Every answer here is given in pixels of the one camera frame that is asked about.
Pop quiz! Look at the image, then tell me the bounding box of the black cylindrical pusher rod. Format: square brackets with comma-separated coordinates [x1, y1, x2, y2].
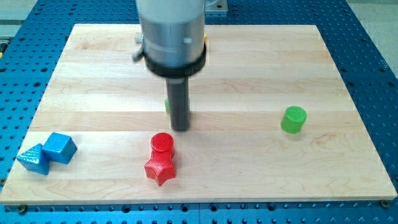
[166, 77, 189, 131]

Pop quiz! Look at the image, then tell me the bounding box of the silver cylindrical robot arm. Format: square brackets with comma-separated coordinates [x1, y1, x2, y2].
[133, 0, 206, 131]

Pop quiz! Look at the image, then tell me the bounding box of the wooden board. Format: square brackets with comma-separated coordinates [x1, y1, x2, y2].
[1, 24, 397, 205]

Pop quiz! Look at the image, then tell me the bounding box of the green block behind rod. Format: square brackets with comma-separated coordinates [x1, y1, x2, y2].
[164, 99, 170, 114]

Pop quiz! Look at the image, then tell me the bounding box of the red cylinder block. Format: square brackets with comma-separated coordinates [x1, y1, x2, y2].
[150, 133, 175, 159]

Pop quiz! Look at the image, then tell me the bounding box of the red star block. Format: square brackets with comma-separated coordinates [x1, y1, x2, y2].
[144, 151, 176, 186]

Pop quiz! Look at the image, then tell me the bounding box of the green cylinder block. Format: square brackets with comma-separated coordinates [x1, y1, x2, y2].
[280, 106, 307, 134]

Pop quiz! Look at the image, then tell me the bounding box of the blue cube block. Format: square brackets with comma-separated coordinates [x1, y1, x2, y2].
[42, 133, 78, 164]

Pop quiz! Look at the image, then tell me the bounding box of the blue triangular block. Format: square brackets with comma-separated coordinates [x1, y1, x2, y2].
[16, 144, 50, 175]

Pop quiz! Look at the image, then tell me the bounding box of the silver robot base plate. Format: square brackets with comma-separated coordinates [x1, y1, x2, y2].
[204, 0, 228, 12]

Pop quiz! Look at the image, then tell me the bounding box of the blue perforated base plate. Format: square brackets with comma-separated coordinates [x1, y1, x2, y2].
[1, 1, 397, 223]

